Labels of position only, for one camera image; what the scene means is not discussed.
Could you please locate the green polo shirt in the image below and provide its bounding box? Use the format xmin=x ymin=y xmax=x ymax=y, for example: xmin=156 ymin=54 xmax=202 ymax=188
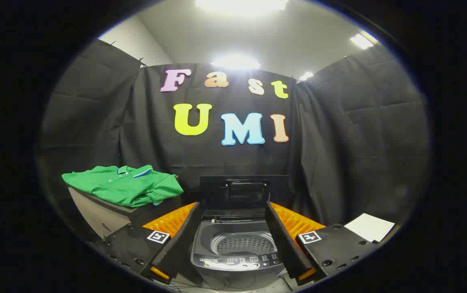
xmin=61 ymin=164 xmax=184 ymax=208

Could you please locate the black backdrop cloth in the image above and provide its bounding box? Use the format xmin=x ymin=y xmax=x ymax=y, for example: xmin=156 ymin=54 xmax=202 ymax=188
xmin=37 ymin=39 xmax=430 ymax=247

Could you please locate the white paper sheet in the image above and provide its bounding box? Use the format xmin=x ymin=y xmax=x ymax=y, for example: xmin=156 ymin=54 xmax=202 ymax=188
xmin=344 ymin=212 xmax=396 ymax=244

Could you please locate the grey box stand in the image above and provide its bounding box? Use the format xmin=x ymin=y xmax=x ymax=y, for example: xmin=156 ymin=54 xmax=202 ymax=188
xmin=67 ymin=175 xmax=183 ymax=241

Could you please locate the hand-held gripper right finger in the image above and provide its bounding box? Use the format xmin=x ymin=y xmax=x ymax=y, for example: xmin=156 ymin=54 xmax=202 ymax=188
xmin=265 ymin=201 xmax=381 ymax=286

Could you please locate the large ceiling light panel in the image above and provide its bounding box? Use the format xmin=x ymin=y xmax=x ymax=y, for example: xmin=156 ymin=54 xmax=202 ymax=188
xmin=195 ymin=0 xmax=289 ymax=13

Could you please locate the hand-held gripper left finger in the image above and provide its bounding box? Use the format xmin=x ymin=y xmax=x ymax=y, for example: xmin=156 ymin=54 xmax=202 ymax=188
xmin=95 ymin=201 xmax=202 ymax=285

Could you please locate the dark grey washing machine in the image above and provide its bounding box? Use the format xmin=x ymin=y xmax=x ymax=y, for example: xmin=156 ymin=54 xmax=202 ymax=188
xmin=191 ymin=208 xmax=287 ymax=292

